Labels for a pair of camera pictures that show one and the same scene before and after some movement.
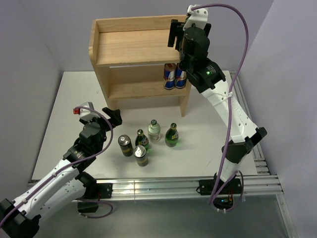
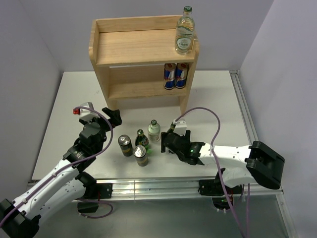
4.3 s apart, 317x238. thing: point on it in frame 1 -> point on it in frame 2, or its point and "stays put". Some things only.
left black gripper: (114, 115) stays put
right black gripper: (176, 29) -> (187, 137)
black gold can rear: (126, 145) stays put
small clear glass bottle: (154, 131) stays put
